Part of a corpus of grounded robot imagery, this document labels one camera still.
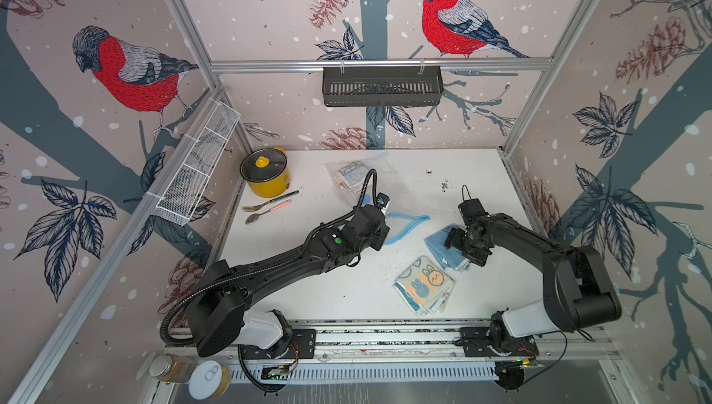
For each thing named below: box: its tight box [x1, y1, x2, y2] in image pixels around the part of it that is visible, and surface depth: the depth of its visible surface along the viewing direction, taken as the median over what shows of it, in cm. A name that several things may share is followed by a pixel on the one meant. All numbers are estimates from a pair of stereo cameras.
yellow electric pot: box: [240, 146, 291, 199], surface depth 106 cm
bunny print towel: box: [393, 255, 457, 316], surface depth 83 cm
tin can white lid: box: [188, 360, 232, 401], surface depth 66 cm
